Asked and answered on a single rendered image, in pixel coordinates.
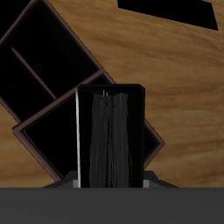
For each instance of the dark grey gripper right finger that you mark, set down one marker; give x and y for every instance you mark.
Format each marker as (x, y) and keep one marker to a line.
(151, 180)

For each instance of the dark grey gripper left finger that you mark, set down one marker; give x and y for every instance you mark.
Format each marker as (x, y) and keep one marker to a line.
(68, 181)

